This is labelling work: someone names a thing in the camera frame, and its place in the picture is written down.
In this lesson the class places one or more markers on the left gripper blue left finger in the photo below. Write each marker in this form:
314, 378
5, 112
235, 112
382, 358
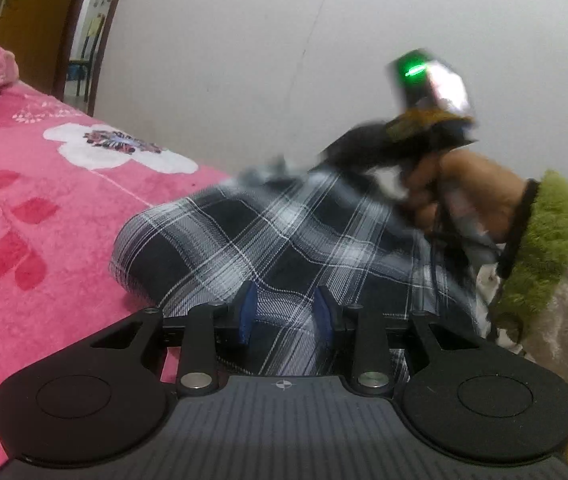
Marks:
246, 310

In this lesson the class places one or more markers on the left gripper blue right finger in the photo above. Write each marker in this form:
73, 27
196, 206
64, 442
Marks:
326, 314

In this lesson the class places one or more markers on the black white plaid garment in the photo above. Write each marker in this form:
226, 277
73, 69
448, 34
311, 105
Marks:
289, 232

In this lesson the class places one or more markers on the operator right hand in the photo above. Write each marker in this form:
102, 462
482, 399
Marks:
494, 191

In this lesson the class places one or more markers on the pink floral bed sheet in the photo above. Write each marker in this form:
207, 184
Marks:
68, 183

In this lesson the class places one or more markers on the brown wooden door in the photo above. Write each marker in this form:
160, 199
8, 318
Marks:
59, 45

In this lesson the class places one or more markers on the black camera green light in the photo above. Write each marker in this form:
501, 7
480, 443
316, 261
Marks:
424, 81

